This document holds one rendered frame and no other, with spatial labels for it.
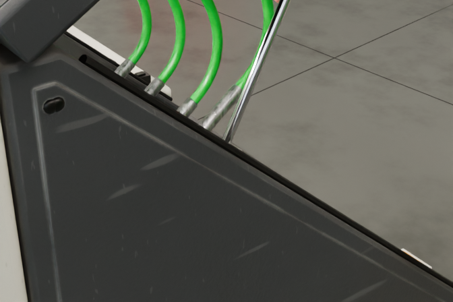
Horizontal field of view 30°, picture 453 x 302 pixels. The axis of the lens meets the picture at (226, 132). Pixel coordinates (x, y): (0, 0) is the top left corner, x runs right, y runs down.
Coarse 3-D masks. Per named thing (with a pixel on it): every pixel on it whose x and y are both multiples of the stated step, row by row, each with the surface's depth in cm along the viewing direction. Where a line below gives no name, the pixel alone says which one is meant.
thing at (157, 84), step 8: (168, 0) 117; (176, 0) 117; (176, 8) 117; (176, 16) 118; (176, 24) 119; (184, 24) 119; (176, 32) 120; (184, 32) 120; (176, 40) 120; (184, 40) 120; (176, 48) 121; (176, 56) 121; (168, 64) 121; (176, 64) 121; (168, 72) 121; (152, 80) 121; (160, 80) 121; (152, 88) 120; (160, 88) 121
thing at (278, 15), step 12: (288, 0) 63; (276, 12) 63; (276, 24) 63; (264, 36) 64; (264, 48) 64; (264, 60) 64; (252, 72) 64; (252, 84) 64; (240, 96) 65; (240, 108) 65; (240, 120) 65; (228, 132) 66
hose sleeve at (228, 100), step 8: (232, 88) 108; (240, 88) 108; (224, 96) 108; (232, 96) 108; (216, 104) 108; (224, 104) 108; (232, 104) 108; (216, 112) 108; (224, 112) 108; (208, 120) 107; (216, 120) 108; (208, 128) 107
